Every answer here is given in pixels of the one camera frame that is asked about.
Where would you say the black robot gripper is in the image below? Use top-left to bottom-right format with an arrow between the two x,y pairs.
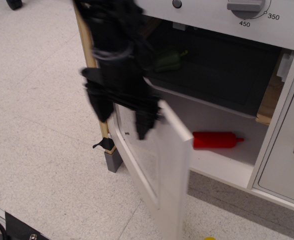
80,60 -> 160,140

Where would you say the white oven door with window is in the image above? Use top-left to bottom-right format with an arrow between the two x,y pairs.
107,100 -> 193,240

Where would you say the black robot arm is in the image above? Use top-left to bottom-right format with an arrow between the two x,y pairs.
74,0 -> 160,140

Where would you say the white toy oven cabinet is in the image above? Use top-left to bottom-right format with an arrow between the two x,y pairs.
75,0 -> 294,216

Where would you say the dark grey oven tray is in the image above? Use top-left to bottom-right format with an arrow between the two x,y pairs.
146,21 -> 281,116

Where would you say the grey round oven button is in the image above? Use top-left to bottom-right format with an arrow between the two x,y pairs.
172,0 -> 182,9

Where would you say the grey oven temperature knob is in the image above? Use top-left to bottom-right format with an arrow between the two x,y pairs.
226,0 -> 265,20

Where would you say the grey cabinet leg cap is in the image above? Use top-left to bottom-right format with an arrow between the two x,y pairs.
104,149 -> 123,173

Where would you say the green toy bell pepper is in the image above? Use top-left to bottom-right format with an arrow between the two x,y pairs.
154,47 -> 189,73

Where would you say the red toy ketchup bottle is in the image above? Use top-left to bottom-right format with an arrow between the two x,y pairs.
192,131 -> 244,149

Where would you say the yellow toy fruit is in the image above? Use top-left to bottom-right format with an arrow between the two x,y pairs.
203,236 -> 216,240

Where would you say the black caster wheel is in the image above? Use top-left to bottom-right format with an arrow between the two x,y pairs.
6,0 -> 23,11

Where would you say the black metal base plate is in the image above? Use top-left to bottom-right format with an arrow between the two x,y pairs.
5,212 -> 50,240

